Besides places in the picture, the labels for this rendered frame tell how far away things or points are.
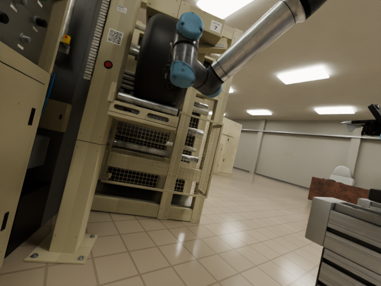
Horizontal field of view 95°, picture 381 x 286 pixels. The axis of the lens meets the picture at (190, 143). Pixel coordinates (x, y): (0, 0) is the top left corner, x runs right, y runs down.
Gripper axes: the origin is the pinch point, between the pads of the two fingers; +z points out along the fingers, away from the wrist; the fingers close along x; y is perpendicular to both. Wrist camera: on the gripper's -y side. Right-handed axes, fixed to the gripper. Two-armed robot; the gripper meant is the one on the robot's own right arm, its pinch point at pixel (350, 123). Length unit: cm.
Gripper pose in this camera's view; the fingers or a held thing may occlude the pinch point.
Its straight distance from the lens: 139.9
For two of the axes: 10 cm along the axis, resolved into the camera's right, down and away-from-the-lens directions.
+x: 9.8, 0.9, 1.9
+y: -0.9, 10.0, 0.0
